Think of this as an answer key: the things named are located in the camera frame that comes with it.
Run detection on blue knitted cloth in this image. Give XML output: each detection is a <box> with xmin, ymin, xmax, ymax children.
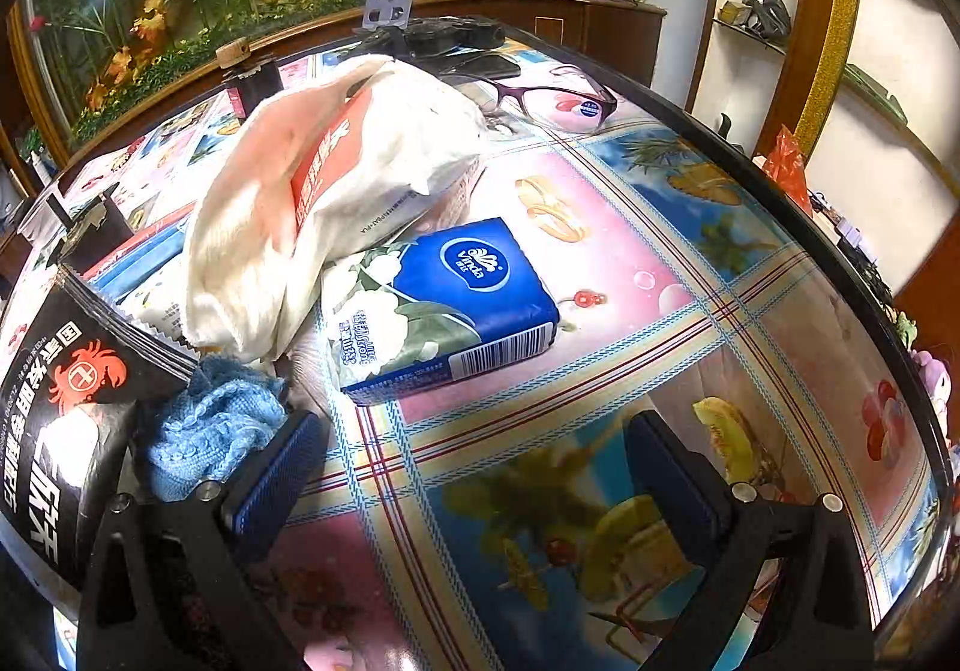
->
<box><xmin>135</xmin><ymin>356</ymin><xmax>288</xmax><ymax>502</ymax></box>

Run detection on blue Vinda tissue box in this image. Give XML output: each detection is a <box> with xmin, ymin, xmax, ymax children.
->
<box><xmin>319</xmin><ymin>218</ymin><xmax>560</xmax><ymax>407</ymax></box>

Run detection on red white plastic package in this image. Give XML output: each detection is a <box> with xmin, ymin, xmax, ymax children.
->
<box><xmin>291</xmin><ymin>83</ymin><xmax>371</xmax><ymax>231</ymax></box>

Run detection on white cloth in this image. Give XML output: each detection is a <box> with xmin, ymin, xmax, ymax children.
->
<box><xmin>181</xmin><ymin>56</ymin><xmax>485</xmax><ymax>362</ymax></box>

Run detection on floral picture tablecloth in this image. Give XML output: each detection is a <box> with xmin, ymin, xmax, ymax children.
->
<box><xmin>2</xmin><ymin>39</ymin><xmax>953</xmax><ymax>669</ymax></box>

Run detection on black motor with shaft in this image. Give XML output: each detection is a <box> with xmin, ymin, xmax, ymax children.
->
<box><xmin>47</xmin><ymin>183</ymin><xmax>133</xmax><ymax>273</ymax></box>

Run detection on orange plastic bag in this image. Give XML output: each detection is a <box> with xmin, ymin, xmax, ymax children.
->
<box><xmin>761</xmin><ymin>125</ymin><xmax>814</xmax><ymax>216</ymax></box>

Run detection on dark bottle with cork cap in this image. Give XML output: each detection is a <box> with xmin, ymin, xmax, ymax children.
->
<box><xmin>215</xmin><ymin>38</ymin><xmax>283</xmax><ymax>122</ymax></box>

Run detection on black items on shelf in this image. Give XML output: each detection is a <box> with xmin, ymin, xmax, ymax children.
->
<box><xmin>718</xmin><ymin>0</ymin><xmax>793</xmax><ymax>43</ymax></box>

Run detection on black device on table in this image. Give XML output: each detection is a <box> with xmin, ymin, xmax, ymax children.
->
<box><xmin>347</xmin><ymin>17</ymin><xmax>521</xmax><ymax>80</ymax></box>

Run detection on purple frame eyeglasses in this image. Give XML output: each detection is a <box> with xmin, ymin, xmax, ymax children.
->
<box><xmin>459</xmin><ymin>70</ymin><xmax>619</xmax><ymax>135</ymax></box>

